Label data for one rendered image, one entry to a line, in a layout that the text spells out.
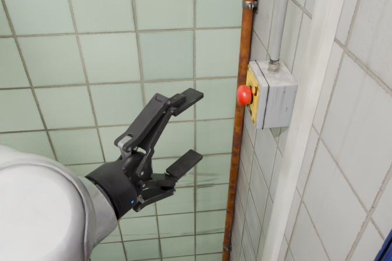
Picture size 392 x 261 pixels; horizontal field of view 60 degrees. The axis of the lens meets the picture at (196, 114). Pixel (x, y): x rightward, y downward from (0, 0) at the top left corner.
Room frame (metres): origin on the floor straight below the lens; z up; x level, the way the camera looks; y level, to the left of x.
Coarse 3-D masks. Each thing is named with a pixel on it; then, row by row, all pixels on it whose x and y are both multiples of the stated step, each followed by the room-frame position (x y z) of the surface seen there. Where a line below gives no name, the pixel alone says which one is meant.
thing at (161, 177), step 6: (156, 174) 0.40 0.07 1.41; (162, 174) 0.41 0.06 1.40; (168, 174) 0.42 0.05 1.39; (144, 180) 0.35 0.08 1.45; (150, 180) 0.36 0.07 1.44; (156, 180) 0.37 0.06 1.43; (162, 180) 0.38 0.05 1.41; (168, 180) 0.39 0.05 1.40; (174, 180) 0.40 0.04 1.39; (138, 186) 0.34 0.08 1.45; (144, 186) 0.34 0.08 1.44; (150, 186) 0.35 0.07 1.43
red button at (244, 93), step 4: (240, 88) 0.56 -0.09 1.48; (244, 88) 0.56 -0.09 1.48; (248, 88) 0.56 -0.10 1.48; (240, 92) 0.55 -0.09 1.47; (244, 92) 0.55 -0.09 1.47; (248, 92) 0.55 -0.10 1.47; (240, 96) 0.55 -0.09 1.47; (244, 96) 0.55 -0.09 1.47; (248, 96) 0.55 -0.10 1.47; (240, 100) 0.55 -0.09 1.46; (244, 100) 0.54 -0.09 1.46; (248, 100) 0.55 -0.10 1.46; (244, 104) 0.55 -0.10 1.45
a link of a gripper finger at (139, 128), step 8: (152, 104) 0.40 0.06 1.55; (160, 104) 0.39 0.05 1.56; (168, 104) 0.40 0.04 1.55; (144, 112) 0.39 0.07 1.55; (152, 112) 0.38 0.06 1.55; (160, 112) 0.39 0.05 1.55; (136, 120) 0.38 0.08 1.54; (144, 120) 0.37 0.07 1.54; (152, 120) 0.37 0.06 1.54; (128, 128) 0.37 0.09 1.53; (136, 128) 0.36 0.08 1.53; (144, 128) 0.36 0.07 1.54; (120, 136) 0.35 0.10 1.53; (136, 136) 0.35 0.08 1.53; (144, 136) 0.36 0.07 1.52; (128, 144) 0.34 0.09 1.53; (136, 144) 0.35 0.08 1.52; (128, 152) 0.33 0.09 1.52
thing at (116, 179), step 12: (120, 156) 0.35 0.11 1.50; (132, 156) 0.34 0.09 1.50; (96, 168) 0.33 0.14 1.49; (108, 168) 0.32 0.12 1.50; (120, 168) 0.33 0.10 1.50; (132, 168) 0.34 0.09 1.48; (96, 180) 0.30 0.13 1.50; (108, 180) 0.30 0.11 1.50; (120, 180) 0.31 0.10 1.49; (132, 180) 0.34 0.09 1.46; (108, 192) 0.29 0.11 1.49; (120, 192) 0.30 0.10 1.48; (132, 192) 0.30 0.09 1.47; (120, 204) 0.29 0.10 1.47; (132, 204) 0.30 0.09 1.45; (120, 216) 0.28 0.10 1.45
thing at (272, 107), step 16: (256, 64) 0.60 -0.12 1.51; (256, 80) 0.55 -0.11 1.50; (272, 80) 0.54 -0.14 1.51; (288, 80) 0.54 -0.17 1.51; (256, 96) 0.53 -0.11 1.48; (272, 96) 0.52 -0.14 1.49; (288, 96) 0.52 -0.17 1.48; (256, 112) 0.52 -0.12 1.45; (272, 112) 0.52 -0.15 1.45; (288, 112) 0.52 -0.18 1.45
